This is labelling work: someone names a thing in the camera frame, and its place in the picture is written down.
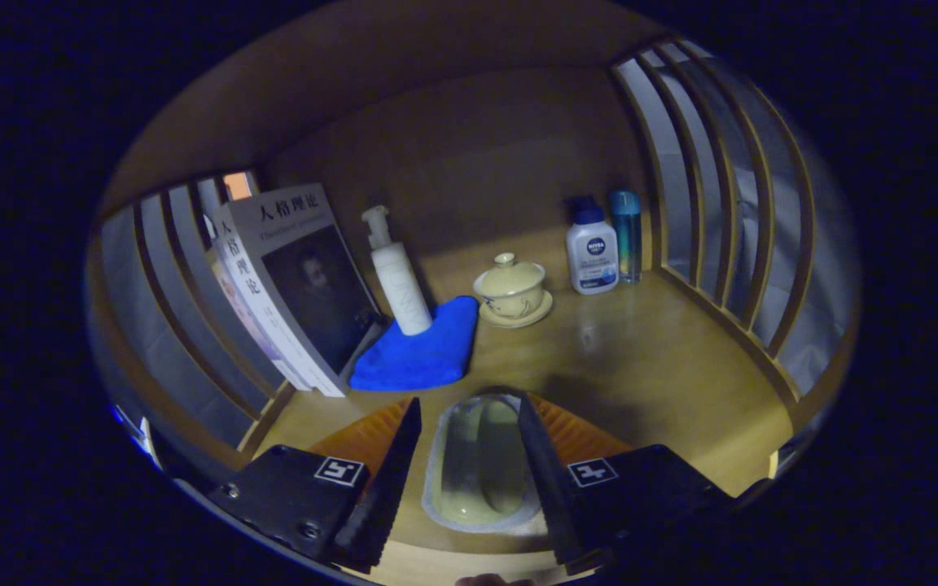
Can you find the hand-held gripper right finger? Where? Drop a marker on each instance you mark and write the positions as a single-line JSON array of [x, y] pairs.
[[546, 488]]

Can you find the wooden countertop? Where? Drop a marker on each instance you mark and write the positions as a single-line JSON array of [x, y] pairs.
[[640, 366]]

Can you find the white lotion bottle blue cap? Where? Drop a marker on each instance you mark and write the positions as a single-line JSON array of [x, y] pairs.
[[591, 262]]

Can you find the blue cloth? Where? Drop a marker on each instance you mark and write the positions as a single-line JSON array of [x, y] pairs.
[[420, 358]]

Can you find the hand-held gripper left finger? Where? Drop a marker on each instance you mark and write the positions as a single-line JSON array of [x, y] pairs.
[[392, 488]]

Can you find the teal bottle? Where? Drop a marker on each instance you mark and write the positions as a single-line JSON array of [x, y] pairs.
[[628, 236]]

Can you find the white pump bottle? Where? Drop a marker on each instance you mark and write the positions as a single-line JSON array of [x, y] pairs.
[[404, 293]]

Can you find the beige lidded tea cup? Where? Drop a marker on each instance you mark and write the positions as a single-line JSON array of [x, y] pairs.
[[510, 289]]

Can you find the wooden cabinet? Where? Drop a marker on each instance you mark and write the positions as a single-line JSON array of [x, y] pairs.
[[477, 163]]

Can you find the thick book with portrait cover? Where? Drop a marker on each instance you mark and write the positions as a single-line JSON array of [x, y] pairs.
[[306, 277]]

